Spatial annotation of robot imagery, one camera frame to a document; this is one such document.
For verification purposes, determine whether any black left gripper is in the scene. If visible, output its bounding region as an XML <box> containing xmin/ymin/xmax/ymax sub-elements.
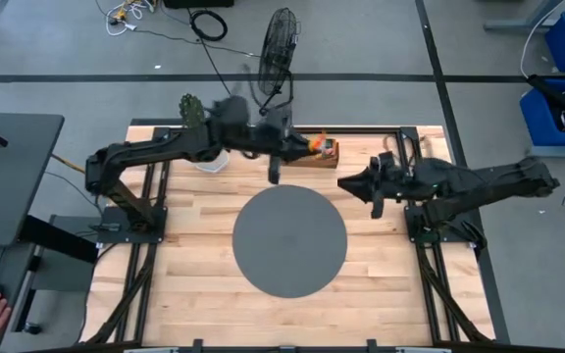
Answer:
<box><xmin>250</xmin><ymin>105</ymin><xmax>315</xmax><ymax>185</ymax></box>

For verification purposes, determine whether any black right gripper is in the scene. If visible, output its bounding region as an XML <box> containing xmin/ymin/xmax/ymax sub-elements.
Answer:
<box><xmin>336</xmin><ymin>151</ymin><xmax>416</xmax><ymax>220</ymax></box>

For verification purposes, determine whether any orange white tea packet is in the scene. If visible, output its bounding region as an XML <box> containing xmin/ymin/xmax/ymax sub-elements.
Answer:
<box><xmin>308</xmin><ymin>130</ymin><xmax>331</xmax><ymax>154</ymax></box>

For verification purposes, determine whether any wooden compartment box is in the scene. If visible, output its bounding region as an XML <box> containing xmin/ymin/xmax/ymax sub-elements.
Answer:
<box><xmin>282</xmin><ymin>138</ymin><xmax>341</xmax><ymax>171</ymax></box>

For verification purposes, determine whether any white hexagonal planter pot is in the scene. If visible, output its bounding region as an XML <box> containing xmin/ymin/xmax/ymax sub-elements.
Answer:
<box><xmin>193</xmin><ymin>149</ymin><xmax>231</xmax><ymax>174</ymax></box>

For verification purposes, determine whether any round grey woven mat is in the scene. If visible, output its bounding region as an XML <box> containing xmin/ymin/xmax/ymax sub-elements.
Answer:
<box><xmin>231</xmin><ymin>184</ymin><xmax>349</xmax><ymax>299</ymax></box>

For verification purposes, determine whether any black floor fan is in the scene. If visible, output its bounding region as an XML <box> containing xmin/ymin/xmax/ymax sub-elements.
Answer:
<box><xmin>256</xmin><ymin>6</ymin><xmax>302</xmax><ymax>118</ymax></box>

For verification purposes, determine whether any green cactus plant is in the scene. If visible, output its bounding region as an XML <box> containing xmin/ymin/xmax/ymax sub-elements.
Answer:
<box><xmin>179</xmin><ymin>93</ymin><xmax>207</xmax><ymax>129</ymax></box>

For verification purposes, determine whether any black angled bar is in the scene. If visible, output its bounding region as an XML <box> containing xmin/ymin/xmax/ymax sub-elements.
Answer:
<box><xmin>526</xmin><ymin>73</ymin><xmax>565</xmax><ymax>125</ymax></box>

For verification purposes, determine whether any grey desk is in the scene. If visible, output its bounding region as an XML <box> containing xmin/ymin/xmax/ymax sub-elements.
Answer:
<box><xmin>0</xmin><ymin>111</ymin><xmax>100</xmax><ymax>344</ymax></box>

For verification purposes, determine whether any coiled black cable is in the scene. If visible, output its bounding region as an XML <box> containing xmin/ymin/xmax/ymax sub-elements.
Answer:
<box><xmin>188</xmin><ymin>9</ymin><xmax>230</xmax><ymax>42</ymax></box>

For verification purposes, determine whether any white cable bundle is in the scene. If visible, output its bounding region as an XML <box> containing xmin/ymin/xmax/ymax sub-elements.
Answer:
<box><xmin>104</xmin><ymin>0</ymin><xmax>157</xmax><ymax>37</ymax></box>

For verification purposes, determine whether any yellow floor cable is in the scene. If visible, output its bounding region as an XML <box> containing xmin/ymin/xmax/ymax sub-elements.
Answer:
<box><xmin>50</xmin><ymin>153</ymin><xmax>88</xmax><ymax>176</ymax></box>

